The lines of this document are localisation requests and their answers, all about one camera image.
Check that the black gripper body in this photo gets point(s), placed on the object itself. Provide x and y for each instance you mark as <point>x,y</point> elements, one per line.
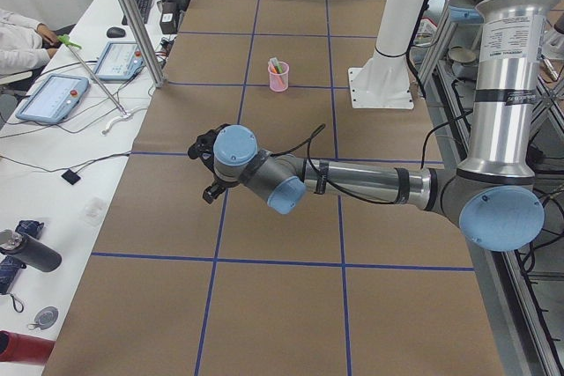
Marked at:
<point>211,191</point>

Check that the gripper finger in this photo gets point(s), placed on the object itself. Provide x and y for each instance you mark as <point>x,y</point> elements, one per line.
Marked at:
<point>211,193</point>

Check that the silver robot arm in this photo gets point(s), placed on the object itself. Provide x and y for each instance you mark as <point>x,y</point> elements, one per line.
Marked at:
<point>488,196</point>

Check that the pink mesh pen holder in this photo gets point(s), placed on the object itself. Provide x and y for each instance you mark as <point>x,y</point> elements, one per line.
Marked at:
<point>279,83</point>

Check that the black box with label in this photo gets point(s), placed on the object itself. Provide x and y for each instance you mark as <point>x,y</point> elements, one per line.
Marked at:
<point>171,12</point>

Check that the small black square device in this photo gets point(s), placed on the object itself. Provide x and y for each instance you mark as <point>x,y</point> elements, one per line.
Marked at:
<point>70,176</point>

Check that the far teach pendant tablet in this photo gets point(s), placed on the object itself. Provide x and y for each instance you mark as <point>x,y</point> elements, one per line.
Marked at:
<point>119,61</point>

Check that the teach pendant tablet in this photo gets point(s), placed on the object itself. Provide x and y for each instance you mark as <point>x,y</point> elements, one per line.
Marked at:
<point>54,99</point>
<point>119,61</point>

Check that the near teach pendant tablet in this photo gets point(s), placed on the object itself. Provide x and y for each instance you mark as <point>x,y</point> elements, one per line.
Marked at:
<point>54,99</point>

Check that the black computer mouse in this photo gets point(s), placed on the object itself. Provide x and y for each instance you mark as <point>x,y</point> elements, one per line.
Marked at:
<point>115,32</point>

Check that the black water bottle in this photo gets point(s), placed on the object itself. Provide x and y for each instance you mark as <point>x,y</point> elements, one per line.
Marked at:
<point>30,251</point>

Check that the round metal lid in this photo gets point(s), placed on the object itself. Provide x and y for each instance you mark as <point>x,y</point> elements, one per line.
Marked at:
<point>46,317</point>

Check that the blue folded umbrella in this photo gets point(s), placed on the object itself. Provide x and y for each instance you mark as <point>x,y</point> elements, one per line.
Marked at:
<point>10,266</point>

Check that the person in white shirt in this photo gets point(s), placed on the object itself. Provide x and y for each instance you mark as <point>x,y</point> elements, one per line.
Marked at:
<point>26,43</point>

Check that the red bottle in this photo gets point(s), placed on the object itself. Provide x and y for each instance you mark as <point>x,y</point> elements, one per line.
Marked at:
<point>25,349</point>

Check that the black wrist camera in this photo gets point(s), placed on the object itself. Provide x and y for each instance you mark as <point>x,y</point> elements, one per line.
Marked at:
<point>202,148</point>

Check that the white camera stand pillar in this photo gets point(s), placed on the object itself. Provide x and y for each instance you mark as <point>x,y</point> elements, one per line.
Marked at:
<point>383,82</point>

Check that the aluminium frame post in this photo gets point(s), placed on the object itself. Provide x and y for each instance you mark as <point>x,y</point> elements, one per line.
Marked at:
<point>141,36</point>

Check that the metal rod green handle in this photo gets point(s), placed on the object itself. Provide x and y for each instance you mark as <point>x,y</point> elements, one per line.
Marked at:
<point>73,47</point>

